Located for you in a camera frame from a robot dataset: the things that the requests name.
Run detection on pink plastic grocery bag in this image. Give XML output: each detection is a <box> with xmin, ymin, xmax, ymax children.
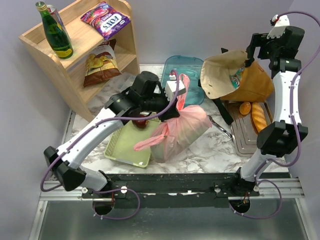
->
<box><xmin>133</xmin><ymin>73</ymin><xmax>213</xmax><ymax>164</ymax></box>

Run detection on orange tote bag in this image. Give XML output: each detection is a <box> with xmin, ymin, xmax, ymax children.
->
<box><xmin>198</xmin><ymin>47</ymin><xmax>275</xmax><ymax>126</ymax></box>

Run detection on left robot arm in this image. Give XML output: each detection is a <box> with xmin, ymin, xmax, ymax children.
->
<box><xmin>43</xmin><ymin>70</ymin><xmax>186</xmax><ymax>198</ymax></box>

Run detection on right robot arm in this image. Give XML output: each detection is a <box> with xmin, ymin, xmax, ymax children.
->
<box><xmin>230</xmin><ymin>25</ymin><xmax>308</xmax><ymax>196</ymax></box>

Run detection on red apple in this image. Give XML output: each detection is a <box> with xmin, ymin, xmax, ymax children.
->
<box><xmin>132</xmin><ymin>120</ymin><xmax>149</xmax><ymax>129</ymax></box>

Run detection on colourful snack packet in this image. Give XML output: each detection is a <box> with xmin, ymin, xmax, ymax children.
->
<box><xmin>228</xmin><ymin>64</ymin><xmax>246</xmax><ymax>90</ymax></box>

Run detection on teal transparent plastic container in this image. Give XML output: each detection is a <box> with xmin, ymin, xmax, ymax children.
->
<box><xmin>161</xmin><ymin>55</ymin><xmax>205</xmax><ymax>107</ymax></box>

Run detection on clear plastic compartment box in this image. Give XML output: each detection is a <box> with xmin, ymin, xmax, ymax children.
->
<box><xmin>115</xmin><ymin>72</ymin><xmax>136</xmax><ymax>92</ymax></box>

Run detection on light green plastic basket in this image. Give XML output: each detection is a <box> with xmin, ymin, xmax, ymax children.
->
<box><xmin>104</xmin><ymin>118</ymin><xmax>160</xmax><ymax>168</ymax></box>

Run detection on small round bread roll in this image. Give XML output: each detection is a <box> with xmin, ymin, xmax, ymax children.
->
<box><xmin>239</xmin><ymin>101</ymin><xmax>252</xmax><ymax>116</ymax></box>

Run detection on silver metal tray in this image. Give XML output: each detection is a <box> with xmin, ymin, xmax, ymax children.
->
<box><xmin>225</xmin><ymin>102</ymin><xmax>258</xmax><ymax>158</ymax></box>

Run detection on long baguette bread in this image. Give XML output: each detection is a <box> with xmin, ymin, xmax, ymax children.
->
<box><xmin>251</xmin><ymin>102</ymin><xmax>268</xmax><ymax>133</ymax></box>

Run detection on brown potato chips bag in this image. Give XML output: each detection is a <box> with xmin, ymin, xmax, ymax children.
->
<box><xmin>83</xmin><ymin>39</ymin><xmax>121</xmax><ymax>88</ymax></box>

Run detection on wooden shelf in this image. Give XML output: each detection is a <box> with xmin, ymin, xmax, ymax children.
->
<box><xmin>19</xmin><ymin>0</ymin><xmax>140</xmax><ymax>122</ymax></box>

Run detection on purple Fox's candy bag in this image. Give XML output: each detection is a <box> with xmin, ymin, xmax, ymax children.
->
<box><xmin>80</xmin><ymin>1</ymin><xmax>131</xmax><ymax>41</ymax></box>

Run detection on green glass bottle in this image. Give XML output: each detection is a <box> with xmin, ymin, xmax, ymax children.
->
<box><xmin>35</xmin><ymin>1</ymin><xmax>74</xmax><ymax>59</ymax></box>

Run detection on red silver soda can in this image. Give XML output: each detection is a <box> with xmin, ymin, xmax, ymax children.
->
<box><xmin>47</xmin><ymin>4</ymin><xmax>66</xmax><ymax>31</ymax></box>

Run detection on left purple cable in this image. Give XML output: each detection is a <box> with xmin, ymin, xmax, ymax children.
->
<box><xmin>39</xmin><ymin>69</ymin><xmax>180</xmax><ymax>221</ymax></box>

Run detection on purple cable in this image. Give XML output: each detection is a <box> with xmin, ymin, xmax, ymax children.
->
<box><xmin>228</xmin><ymin>10</ymin><xmax>320</xmax><ymax>220</ymax></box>
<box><xmin>39</xmin><ymin>69</ymin><xmax>180</xmax><ymax>221</ymax></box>

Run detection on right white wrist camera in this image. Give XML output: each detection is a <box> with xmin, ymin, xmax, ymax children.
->
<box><xmin>266</xmin><ymin>14</ymin><xmax>290</xmax><ymax>40</ymax></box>

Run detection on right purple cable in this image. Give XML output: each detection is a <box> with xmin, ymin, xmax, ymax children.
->
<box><xmin>228</xmin><ymin>10</ymin><xmax>320</xmax><ymax>220</ymax></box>

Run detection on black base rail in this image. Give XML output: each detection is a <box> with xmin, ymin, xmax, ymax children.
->
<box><xmin>82</xmin><ymin>173</ymin><xmax>258</xmax><ymax>209</ymax></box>

